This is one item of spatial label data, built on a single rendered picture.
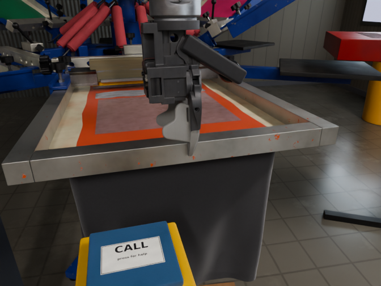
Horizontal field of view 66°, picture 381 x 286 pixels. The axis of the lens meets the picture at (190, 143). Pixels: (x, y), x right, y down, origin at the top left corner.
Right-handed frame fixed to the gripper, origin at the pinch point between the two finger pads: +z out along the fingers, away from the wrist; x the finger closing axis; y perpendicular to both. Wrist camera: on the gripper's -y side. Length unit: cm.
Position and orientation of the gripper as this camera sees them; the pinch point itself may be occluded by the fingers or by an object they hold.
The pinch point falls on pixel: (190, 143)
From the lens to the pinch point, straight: 51.7
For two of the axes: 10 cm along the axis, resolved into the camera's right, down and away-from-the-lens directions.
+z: 0.1, 9.2, 3.9
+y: -9.7, 1.1, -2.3
